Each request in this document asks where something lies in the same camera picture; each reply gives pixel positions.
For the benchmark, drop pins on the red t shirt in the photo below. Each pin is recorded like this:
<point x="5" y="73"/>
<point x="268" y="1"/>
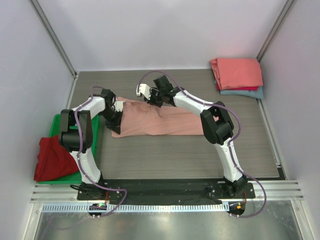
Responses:
<point x="53" y="161"/>

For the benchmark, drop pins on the folded blue t shirt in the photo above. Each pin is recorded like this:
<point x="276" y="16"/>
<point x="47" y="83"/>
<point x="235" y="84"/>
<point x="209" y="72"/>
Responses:
<point x="256" y="94"/>

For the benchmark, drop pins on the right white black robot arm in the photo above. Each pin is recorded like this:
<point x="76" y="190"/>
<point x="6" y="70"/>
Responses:
<point x="217" y="126"/>

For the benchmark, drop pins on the green plastic bin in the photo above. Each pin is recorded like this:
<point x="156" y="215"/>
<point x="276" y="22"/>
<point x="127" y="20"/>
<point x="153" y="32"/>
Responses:
<point x="74" y="178"/>

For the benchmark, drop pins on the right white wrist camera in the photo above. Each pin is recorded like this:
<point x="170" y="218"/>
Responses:
<point x="143" y="90"/>

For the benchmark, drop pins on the aluminium corner post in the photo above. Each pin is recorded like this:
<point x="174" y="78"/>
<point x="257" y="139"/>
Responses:
<point x="52" y="35"/>
<point x="279" y="21"/>

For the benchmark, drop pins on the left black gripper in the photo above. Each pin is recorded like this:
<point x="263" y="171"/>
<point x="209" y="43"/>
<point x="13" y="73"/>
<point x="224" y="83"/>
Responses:
<point x="115" y="126"/>

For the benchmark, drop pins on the folded coral t shirt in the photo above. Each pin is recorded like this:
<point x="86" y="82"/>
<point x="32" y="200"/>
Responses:
<point x="234" y="73"/>

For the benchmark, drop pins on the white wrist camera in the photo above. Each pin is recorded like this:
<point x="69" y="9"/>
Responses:
<point x="143" y="90"/>
<point x="119" y="105"/>

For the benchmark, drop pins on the right aluminium corner post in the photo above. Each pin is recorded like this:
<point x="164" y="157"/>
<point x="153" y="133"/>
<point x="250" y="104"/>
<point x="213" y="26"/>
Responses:
<point x="279" y="21"/>

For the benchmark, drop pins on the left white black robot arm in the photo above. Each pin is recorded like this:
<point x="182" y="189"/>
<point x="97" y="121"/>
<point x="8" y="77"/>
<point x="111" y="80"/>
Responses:
<point x="76" y="135"/>

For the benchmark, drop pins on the slotted white cable duct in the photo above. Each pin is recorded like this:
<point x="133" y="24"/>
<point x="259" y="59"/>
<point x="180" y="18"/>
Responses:
<point x="104" y="208"/>

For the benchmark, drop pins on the pink printed t shirt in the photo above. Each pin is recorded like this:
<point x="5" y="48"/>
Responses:
<point x="140" y="119"/>

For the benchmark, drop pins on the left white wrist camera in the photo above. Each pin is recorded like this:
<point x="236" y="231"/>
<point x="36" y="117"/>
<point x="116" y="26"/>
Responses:
<point x="119" y="105"/>

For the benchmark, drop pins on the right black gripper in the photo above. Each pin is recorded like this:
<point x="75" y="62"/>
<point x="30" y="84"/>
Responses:
<point x="155" y="98"/>

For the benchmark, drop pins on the aluminium frame rail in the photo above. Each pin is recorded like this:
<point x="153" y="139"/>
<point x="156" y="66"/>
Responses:
<point x="276" y="190"/>

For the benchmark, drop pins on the folded magenta t shirt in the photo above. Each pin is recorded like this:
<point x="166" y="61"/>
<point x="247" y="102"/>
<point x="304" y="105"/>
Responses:
<point x="247" y="88"/>

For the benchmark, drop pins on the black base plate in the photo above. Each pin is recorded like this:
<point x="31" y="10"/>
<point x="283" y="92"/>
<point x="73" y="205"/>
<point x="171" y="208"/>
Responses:
<point x="164" y="192"/>

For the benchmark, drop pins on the left aluminium corner post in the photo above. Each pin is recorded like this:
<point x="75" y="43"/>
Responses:
<point x="52" y="35"/>

